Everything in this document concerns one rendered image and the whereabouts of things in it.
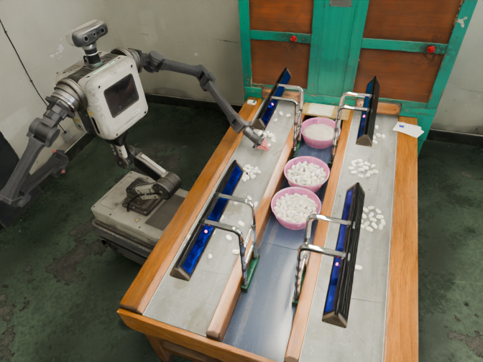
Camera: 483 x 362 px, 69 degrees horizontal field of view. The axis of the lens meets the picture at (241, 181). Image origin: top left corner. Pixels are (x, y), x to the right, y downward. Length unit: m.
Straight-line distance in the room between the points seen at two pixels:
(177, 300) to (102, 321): 1.03
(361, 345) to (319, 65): 1.77
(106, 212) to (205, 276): 1.03
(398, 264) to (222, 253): 0.82
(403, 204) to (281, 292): 0.81
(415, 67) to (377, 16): 0.41
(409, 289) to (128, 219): 1.66
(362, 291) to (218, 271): 0.65
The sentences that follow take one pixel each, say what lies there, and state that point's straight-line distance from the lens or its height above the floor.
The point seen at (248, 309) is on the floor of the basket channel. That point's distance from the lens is 1.68.
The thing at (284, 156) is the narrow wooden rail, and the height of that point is 0.76.
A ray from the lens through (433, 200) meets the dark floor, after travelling 3.27.
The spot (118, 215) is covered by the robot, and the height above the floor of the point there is 0.48.
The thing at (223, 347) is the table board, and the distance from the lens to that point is 1.56.
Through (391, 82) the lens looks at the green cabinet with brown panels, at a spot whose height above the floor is 0.99.
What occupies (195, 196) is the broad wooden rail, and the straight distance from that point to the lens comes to 2.01.
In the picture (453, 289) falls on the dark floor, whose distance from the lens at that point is 2.78.
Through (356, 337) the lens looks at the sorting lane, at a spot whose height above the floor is 0.74.
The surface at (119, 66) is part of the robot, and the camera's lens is 1.89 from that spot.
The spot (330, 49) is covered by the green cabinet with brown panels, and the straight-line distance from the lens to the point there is 2.53.
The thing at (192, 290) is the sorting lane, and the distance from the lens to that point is 1.68.
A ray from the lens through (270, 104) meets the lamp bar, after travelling 2.09.
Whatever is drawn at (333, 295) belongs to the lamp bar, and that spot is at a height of 1.09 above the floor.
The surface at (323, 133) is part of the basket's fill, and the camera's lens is 2.47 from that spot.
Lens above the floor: 2.18
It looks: 44 degrees down
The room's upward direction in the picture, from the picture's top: 5 degrees counter-clockwise
